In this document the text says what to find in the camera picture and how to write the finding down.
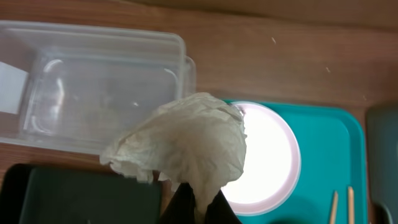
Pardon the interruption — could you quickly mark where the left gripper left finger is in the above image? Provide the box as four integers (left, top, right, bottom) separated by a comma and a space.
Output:
159, 183, 195, 224

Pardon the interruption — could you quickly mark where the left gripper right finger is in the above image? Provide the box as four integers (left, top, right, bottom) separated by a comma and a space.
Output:
207, 190, 241, 224

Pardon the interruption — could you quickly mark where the white napkin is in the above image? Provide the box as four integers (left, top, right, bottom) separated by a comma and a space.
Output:
99, 93, 246, 218

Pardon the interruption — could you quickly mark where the grey dishwasher rack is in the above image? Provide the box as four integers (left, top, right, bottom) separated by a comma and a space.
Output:
366, 103, 397, 223

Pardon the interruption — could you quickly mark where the large white plate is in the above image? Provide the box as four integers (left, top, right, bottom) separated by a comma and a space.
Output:
222, 101, 302, 216

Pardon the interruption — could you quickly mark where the right wooden chopstick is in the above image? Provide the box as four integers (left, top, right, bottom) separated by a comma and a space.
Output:
347, 186, 355, 224

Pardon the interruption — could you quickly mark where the teal serving tray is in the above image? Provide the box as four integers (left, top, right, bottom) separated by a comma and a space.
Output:
238, 103, 368, 223

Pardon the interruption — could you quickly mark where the black plastic tray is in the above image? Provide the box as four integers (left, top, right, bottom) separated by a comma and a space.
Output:
1, 164, 161, 224

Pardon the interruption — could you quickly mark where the clear plastic bin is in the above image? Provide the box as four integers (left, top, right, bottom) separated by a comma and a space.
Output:
1, 21, 196, 154

